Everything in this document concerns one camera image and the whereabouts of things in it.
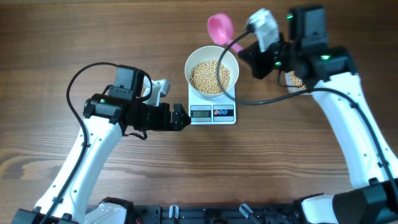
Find pink measuring scoop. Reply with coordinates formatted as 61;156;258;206
207;13;234;46

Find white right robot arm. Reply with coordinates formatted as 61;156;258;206
239;5;397;223

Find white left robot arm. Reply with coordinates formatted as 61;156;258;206
12;65;191;223

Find white digital kitchen scale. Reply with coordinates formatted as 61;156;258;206
188;86;237;125

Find soybeans in white bowl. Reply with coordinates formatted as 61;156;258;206
190;60;231;95

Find white bowl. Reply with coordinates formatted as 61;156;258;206
185;45;239;98

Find clear plastic container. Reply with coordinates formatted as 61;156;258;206
285;73;306;93

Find pile of soybeans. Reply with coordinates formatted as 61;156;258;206
289;71;307;90

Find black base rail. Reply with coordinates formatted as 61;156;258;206
126;204;300;224

